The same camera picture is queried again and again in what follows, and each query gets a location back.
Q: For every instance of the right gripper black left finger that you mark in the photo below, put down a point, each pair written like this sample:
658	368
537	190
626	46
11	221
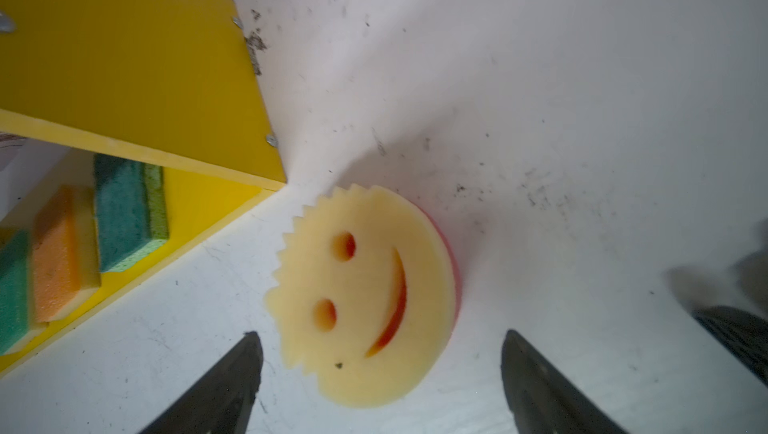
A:
221	401

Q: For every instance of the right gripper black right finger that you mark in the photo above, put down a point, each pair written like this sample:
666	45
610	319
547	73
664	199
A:
541	399

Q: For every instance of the orange foam sponge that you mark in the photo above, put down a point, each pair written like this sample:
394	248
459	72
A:
64	254

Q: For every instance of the dark green scouring sponge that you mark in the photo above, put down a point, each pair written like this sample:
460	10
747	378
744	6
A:
130	211

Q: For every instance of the light green foam sponge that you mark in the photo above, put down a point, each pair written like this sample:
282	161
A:
18	323

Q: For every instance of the yellow wooden shelf unit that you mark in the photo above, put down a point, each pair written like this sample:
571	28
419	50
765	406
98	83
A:
167	82

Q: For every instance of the yellow smiley face sponge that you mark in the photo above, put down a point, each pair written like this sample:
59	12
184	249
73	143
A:
366	295

